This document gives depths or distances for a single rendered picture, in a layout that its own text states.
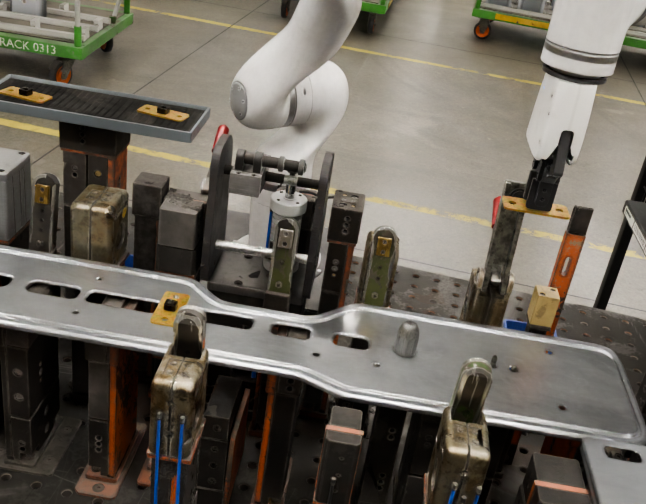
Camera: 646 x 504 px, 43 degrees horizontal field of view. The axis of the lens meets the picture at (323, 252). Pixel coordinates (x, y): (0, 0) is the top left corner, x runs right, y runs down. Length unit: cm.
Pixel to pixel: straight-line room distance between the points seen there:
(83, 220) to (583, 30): 77
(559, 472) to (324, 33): 78
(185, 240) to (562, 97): 63
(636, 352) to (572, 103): 105
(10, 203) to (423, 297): 97
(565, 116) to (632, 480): 44
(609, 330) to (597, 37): 112
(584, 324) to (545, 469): 95
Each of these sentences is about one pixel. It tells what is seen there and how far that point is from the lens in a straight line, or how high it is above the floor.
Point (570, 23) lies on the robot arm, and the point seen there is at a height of 149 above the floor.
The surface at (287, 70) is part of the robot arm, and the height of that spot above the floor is 125.
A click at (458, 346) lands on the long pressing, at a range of 121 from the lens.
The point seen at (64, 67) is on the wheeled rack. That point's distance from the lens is 511.
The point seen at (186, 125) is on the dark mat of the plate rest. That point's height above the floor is 116.
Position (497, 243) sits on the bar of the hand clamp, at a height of 112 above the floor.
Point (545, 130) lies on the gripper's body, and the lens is 98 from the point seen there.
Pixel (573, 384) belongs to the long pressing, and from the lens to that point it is 121.
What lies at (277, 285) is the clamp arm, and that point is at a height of 100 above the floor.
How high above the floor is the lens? 166
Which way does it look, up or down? 28 degrees down
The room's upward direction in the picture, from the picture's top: 9 degrees clockwise
